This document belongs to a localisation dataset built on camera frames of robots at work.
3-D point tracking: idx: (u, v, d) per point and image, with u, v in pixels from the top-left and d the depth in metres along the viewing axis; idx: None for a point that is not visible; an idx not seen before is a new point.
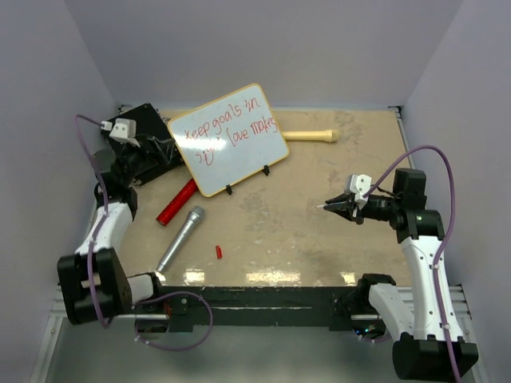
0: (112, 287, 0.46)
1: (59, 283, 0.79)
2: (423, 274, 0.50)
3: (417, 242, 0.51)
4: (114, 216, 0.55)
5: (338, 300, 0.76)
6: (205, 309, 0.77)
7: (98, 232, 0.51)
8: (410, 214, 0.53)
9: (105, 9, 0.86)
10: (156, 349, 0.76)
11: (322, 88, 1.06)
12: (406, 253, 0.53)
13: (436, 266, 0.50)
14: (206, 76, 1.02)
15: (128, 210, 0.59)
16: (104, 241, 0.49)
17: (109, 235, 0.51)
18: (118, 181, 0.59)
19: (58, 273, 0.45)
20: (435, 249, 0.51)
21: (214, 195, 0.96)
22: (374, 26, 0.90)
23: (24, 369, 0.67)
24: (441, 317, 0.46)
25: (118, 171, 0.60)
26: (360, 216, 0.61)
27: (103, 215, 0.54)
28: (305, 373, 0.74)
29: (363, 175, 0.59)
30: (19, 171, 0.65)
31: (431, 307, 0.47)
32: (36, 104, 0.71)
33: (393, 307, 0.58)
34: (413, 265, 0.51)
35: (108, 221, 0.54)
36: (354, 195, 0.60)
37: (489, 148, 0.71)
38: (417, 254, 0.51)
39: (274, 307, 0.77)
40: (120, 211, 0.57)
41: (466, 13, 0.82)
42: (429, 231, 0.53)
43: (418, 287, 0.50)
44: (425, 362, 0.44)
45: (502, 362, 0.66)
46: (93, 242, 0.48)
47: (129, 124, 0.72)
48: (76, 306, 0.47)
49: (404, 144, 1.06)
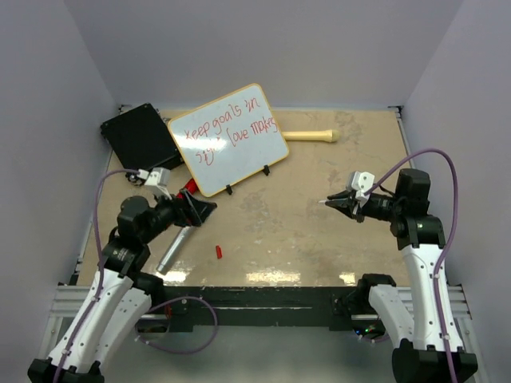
0: None
1: (59, 284, 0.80)
2: (423, 284, 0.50)
3: (417, 250, 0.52)
4: (102, 304, 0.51)
5: (338, 300, 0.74)
6: (206, 309, 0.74)
7: (77, 333, 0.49)
8: (410, 222, 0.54)
9: (105, 10, 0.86)
10: (156, 349, 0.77)
11: (322, 88, 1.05)
12: (406, 260, 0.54)
13: (437, 276, 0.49)
14: (206, 76, 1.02)
15: (127, 284, 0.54)
16: (77, 351, 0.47)
17: (86, 341, 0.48)
18: (131, 234, 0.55)
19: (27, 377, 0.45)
20: (436, 258, 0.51)
21: (214, 196, 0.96)
22: (374, 26, 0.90)
23: (24, 369, 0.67)
24: (441, 327, 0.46)
25: (139, 223, 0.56)
26: (360, 213, 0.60)
27: (92, 302, 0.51)
28: (305, 374, 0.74)
29: (366, 172, 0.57)
30: (19, 172, 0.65)
31: (431, 317, 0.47)
32: (37, 104, 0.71)
33: (391, 311, 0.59)
34: (413, 275, 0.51)
35: (95, 313, 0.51)
36: (354, 193, 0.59)
37: (489, 149, 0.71)
38: (418, 264, 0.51)
39: (274, 307, 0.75)
40: (112, 293, 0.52)
41: (466, 13, 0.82)
42: (430, 242, 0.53)
43: (418, 297, 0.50)
44: (425, 373, 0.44)
45: (503, 363, 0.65)
46: (65, 354, 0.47)
47: (164, 171, 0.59)
48: None
49: (404, 144, 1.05)
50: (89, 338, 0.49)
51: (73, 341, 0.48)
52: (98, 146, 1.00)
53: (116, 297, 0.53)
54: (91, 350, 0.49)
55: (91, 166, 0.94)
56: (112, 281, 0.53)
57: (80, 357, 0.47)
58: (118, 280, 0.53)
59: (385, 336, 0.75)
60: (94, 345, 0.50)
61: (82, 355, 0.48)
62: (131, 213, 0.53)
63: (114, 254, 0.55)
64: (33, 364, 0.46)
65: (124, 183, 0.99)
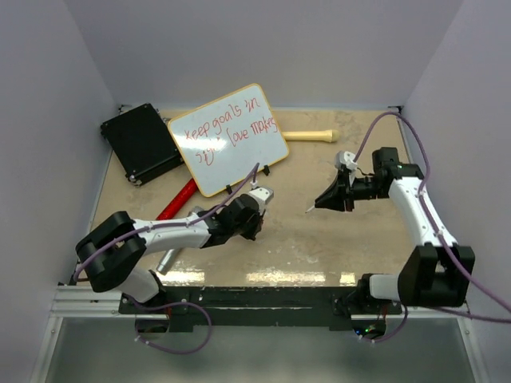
0: (106, 266, 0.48)
1: (59, 284, 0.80)
2: (410, 201, 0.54)
3: (401, 180, 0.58)
4: (186, 231, 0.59)
5: (338, 300, 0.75)
6: (199, 310, 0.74)
7: (162, 227, 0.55)
8: (382, 166, 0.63)
9: (104, 11, 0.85)
10: (156, 349, 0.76)
11: (322, 88, 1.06)
12: (395, 195, 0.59)
13: (421, 193, 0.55)
14: (206, 76, 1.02)
15: (202, 238, 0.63)
16: (152, 235, 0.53)
17: (162, 236, 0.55)
18: (231, 217, 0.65)
19: (111, 215, 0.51)
20: (418, 184, 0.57)
21: (214, 196, 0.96)
22: (374, 26, 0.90)
23: (24, 371, 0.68)
24: (434, 227, 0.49)
25: (241, 219, 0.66)
26: (353, 187, 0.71)
27: (184, 223, 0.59)
28: (305, 374, 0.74)
29: (349, 152, 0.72)
30: (19, 175, 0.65)
31: (424, 223, 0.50)
32: (34, 106, 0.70)
33: (394, 282, 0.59)
34: (402, 199, 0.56)
35: (180, 230, 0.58)
36: (345, 169, 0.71)
37: (489, 150, 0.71)
38: (403, 188, 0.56)
39: (274, 307, 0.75)
40: (197, 230, 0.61)
41: (466, 14, 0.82)
42: (413, 171, 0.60)
43: (409, 214, 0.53)
44: (428, 270, 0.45)
45: (504, 365, 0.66)
46: (147, 228, 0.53)
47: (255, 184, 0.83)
48: (88, 243, 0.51)
49: (404, 144, 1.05)
50: (163, 237, 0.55)
51: (154, 228, 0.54)
52: (98, 146, 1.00)
53: (192, 238, 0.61)
54: (153, 245, 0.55)
55: (90, 167, 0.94)
56: (201, 228, 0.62)
57: (150, 240, 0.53)
58: (205, 230, 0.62)
59: (385, 336, 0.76)
60: (157, 245, 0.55)
61: (152, 241, 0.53)
62: (247, 203, 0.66)
63: (212, 219, 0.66)
64: (124, 214, 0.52)
65: (124, 182, 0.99)
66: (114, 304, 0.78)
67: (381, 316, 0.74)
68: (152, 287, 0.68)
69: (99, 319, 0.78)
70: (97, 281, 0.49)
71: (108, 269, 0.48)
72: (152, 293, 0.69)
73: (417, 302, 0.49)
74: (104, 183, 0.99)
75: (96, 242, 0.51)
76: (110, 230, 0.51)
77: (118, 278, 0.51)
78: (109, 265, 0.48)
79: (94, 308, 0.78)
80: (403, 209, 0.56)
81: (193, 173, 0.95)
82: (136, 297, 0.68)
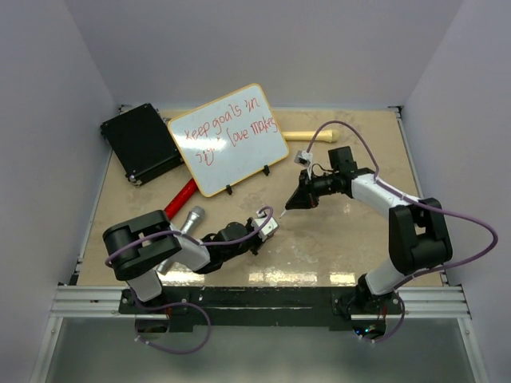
0: (140, 257, 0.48)
1: (59, 284, 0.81)
2: (370, 187, 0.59)
3: (358, 178, 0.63)
4: (196, 250, 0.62)
5: (339, 300, 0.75)
6: (199, 310, 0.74)
7: (190, 238, 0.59)
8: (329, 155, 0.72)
9: (104, 11, 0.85)
10: (157, 349, 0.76)
11: (322, 88, 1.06)
12: (358, 192, 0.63)
13: (377, 178, 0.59)
14: (206, 76, 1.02)
15: (201, 262, 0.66)
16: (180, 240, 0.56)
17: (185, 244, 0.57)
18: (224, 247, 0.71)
19: (152, 211, 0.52)
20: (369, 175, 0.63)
21: (214, 196, 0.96)
22: (374, 27, 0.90)
23: (24, 369, 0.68)
24: (398, 195, 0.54)
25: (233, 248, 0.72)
26: (314, 182, 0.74)
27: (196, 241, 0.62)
28: (305, 373, 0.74)
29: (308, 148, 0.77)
30: (20, 175, 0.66)
31: (389, 196, 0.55)
32: (34, 105, 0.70)
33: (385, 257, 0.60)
34: (367, 191, 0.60)
35: (193, 246, 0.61)
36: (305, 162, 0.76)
37: (488, 150, 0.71)
38: (362, 182, 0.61)
39: (274, 307, 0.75)
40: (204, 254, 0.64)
41: (467, 14, 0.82)
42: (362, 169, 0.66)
43: (376, 196, 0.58)
44: (409, 227, 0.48)
45: (505, 366, 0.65)
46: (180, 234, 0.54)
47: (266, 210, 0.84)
48: (118, 230, 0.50)
49: (404, 144, 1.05)
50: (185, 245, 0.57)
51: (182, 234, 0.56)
52: (98, 146, 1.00)
53: (196, 258, 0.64)
54: None
55: (90, 167, 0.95)
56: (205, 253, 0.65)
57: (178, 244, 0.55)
58: (207, 256, 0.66)
59: (386, 336, 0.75)
60: None
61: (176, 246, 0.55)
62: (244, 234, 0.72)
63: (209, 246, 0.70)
64: (164, 213, 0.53)
65: (124, 183, 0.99)
66: (115, 304, 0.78)
67: (382, 316, 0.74)
68: (156, 290, 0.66)
69: (99, 318, 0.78)
70: (127, 270, 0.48)
71: (144, 259, 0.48)
72: (156, 292, 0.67)
73: (417, 266, 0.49)
74: (104, 183, 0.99)
75: (128, 232, 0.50)
76: (146, 224, 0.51)
77: (141, 272, 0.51)
78: (146, 256, 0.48)
79: (94, 308, 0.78)
80: (370, 198, 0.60)
81: (193, 171, 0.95)
82: (140, 296, 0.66)
